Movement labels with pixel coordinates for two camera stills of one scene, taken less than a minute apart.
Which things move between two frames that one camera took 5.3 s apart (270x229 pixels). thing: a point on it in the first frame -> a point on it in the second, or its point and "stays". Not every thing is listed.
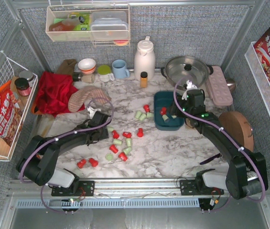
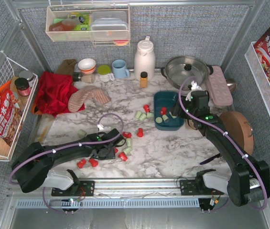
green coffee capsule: (150, 115) stays
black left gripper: (104, 129) -> (115, 142)
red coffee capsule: (146, 108) stays
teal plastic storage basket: (163, 98) stays
